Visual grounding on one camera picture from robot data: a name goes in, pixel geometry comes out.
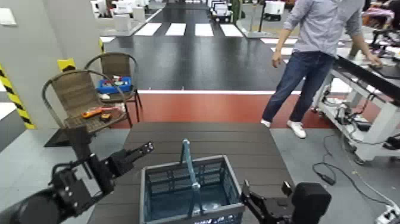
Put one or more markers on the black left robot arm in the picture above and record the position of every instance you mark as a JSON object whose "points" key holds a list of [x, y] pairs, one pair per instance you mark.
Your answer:
{"points": [[28, 209]]}

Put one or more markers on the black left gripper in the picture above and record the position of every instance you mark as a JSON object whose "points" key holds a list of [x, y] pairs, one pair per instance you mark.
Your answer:
{"points": [[78, 190]]}

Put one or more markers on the yellow black tape measure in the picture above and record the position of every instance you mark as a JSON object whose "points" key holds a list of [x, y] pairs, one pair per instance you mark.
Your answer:
{"points": [[105, 117]]}

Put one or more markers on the man in shirt and jeans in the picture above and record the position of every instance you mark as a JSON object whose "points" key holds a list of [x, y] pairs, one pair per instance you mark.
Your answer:
{"points": [[318, 28]]}

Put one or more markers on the white power strip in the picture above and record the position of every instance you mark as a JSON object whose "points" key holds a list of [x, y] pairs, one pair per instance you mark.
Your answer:
{"points": [[389, 215]]}

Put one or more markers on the white cabinet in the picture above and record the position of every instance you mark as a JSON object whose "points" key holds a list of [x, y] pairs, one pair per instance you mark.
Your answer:
{"points": [[122, 22]]}

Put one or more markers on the brown wicker chair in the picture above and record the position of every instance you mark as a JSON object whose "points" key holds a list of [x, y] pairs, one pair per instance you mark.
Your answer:
{"points": [[75, 90], [115, 64]]}

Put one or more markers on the white workbench with black top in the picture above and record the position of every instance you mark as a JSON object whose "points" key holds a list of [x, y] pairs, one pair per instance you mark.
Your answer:
{"points": [[379, 123]]}

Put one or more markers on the yellow black striped corner guard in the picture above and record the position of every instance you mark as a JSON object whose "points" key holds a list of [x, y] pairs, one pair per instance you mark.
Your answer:
{"points": [[14, 97]]}

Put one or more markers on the black floor mat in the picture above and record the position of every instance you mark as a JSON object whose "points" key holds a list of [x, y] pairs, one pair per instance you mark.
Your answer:
{"points": [[57, 140]]}

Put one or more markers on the teal plastic folding crate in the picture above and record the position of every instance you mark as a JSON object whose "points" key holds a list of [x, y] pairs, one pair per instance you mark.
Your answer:
{"points": [[190, 200]]}

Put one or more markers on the white mobile cart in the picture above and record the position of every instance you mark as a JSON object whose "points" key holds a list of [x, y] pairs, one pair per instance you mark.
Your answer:
{"points": [[221, 10]]}

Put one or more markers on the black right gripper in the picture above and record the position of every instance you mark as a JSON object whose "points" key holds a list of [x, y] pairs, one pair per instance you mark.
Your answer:
{"points": [[279, 211]]}

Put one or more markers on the white wall panel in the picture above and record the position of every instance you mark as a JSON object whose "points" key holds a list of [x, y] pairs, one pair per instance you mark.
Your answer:
{"points": [[7, 16]]}

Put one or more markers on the orange hand tool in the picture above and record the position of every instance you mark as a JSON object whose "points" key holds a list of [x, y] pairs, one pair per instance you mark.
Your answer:
{"points": [[92, 112]]}

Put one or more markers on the blue plastic tool box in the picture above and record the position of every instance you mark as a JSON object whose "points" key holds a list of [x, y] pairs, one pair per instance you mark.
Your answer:
{"points": [[107, 88]]}

